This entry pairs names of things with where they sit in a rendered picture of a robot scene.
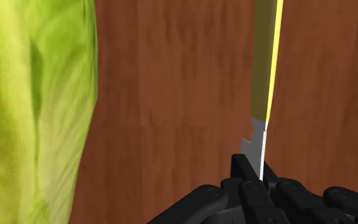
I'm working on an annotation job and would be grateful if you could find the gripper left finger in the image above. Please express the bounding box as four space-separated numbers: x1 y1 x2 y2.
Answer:
148 153 291 224

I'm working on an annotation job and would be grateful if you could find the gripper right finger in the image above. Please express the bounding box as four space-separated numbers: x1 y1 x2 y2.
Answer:
262 161 358 224

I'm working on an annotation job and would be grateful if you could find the yellow handled knife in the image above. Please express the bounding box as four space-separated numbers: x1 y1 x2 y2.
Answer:
240 0 284 181

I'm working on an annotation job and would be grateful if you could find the green lettuce head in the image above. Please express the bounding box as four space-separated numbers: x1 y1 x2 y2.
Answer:
0 0 99 224

